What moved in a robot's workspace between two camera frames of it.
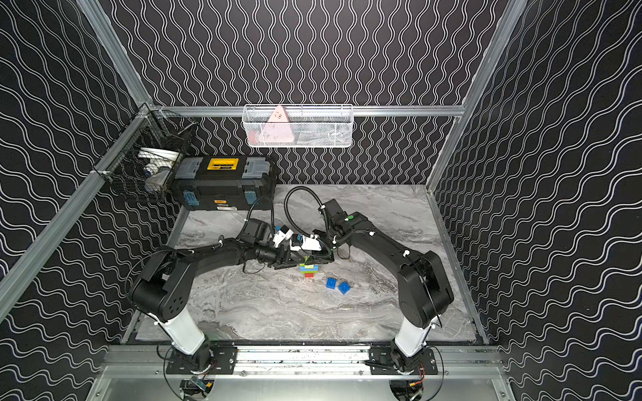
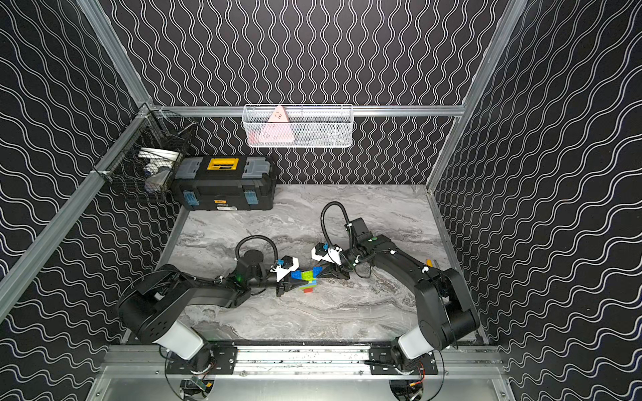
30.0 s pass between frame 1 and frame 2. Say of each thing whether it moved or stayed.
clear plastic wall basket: stayed
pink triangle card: stayed
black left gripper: moved
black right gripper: moved
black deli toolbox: stayed
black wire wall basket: stayed
